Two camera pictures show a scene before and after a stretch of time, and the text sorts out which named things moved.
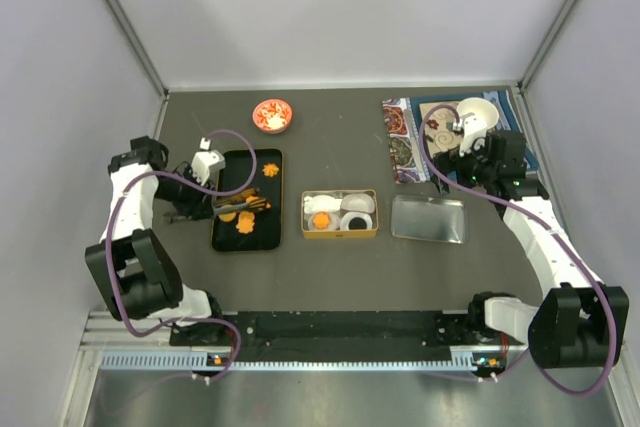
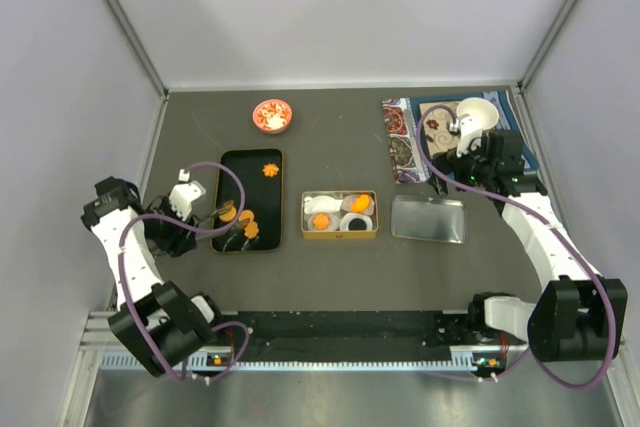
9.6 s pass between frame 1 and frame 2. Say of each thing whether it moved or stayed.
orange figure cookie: stayed
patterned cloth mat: stayed
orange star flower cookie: stayed
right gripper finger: stayed
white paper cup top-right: stayed
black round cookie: stayed
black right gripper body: stayed
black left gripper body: moved
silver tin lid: stayed
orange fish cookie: moved
